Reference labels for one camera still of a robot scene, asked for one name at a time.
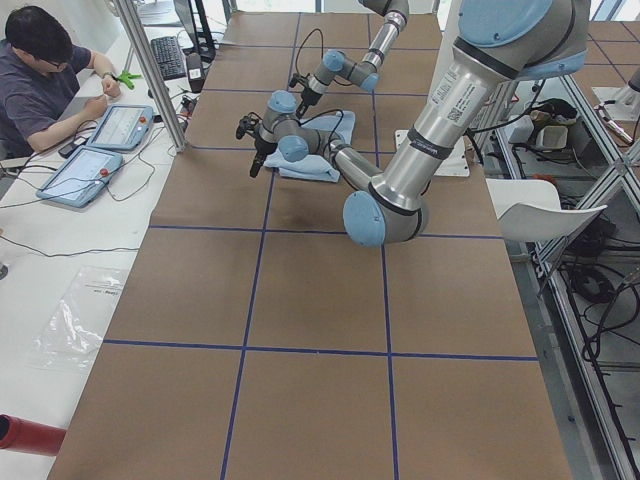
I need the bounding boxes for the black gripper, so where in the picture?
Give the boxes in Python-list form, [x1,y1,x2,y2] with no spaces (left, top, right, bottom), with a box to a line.
[249,127,276,177]
[296,85,322,119]

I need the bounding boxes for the light blue button-up shirt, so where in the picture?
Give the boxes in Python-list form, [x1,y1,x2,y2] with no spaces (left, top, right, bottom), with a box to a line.
[264,110,356,183]

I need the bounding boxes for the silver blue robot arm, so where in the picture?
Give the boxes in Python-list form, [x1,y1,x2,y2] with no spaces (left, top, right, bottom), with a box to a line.
[236,0,590,247]
[289,0,410,118]

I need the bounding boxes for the black computer keyboard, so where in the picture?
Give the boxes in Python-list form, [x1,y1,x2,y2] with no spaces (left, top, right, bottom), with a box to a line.
[150,36,186,80]

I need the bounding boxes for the blue teach pendant tablet upper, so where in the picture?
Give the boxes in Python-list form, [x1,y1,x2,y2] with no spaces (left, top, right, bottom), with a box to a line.
[87,104,154,152]

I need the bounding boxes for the blue teach pendant tablet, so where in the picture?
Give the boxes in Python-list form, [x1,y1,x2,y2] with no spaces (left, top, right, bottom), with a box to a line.
[36,146,124,208]
[87,104,154,152]

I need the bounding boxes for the green plastic clamp tool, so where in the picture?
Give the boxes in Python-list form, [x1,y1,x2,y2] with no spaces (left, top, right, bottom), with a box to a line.
[117,70,142,90]

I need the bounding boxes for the blue teach pendant tablet lower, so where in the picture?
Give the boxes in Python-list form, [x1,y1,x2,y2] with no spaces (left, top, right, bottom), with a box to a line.
[36,146,124,208]

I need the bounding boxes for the seated person dark shirt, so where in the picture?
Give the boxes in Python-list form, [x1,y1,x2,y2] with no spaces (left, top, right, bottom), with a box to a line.
[1,6,121,159]

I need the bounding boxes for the white plastic chair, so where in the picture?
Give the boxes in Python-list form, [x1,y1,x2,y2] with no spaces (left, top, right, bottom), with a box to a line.
[486,178,607,242]

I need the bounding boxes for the clear plastic zip bag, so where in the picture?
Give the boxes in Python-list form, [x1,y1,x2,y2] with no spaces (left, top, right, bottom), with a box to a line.
[26,266,130,373]

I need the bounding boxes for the red cylinder object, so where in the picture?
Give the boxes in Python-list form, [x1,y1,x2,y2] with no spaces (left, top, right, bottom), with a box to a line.
[1,414,66,456]

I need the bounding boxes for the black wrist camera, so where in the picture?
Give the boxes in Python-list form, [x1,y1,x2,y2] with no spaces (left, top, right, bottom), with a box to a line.
[235,112,262,140]
[289,73,313,91]

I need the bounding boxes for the grey aluminium frame post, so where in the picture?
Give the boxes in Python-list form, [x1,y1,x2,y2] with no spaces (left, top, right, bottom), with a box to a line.
[114,0,186,153]

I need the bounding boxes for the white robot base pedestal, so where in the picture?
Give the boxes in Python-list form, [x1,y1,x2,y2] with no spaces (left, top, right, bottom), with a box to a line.
[394,0,471,178]

